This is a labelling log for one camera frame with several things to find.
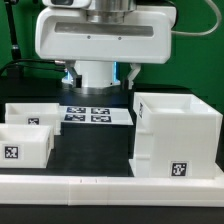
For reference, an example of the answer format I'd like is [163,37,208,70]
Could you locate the white L-shaped fence wall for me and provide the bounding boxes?
[0,168,224,207]

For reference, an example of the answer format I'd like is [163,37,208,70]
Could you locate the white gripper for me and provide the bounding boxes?
[35,6,177,90]

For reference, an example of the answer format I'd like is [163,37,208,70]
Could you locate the lower black cable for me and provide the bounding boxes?
[6,64,69,74]

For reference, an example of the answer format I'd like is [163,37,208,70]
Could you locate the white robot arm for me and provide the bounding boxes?
[35,0,177,93]

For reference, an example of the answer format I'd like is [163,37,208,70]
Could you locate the white front drawer tray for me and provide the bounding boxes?
[0,124,54,168]

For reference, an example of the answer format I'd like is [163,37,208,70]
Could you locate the black camera stand pole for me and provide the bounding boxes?
[4,0,24,79]

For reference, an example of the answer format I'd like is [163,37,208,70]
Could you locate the white rear drawer tray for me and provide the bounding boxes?
[5,103,61,135]

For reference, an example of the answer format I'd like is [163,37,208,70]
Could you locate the upper black cable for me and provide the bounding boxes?
[0,58,70,76]

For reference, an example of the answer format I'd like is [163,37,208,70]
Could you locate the white drawer cabinet box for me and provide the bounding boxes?
[129,92,223,179]

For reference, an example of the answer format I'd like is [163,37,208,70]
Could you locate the white marker tag sheet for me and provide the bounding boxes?
[59,106,133,125]

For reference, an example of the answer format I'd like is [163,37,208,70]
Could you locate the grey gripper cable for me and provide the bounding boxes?
[169,0,222,37]

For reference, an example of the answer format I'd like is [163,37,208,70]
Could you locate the white drawer tray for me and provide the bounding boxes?
[5,103,61,135]
[0,124,54,168]

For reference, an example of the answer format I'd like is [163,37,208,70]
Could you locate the black cable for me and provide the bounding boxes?
[0,58,70,76]
[6,64,69,74]

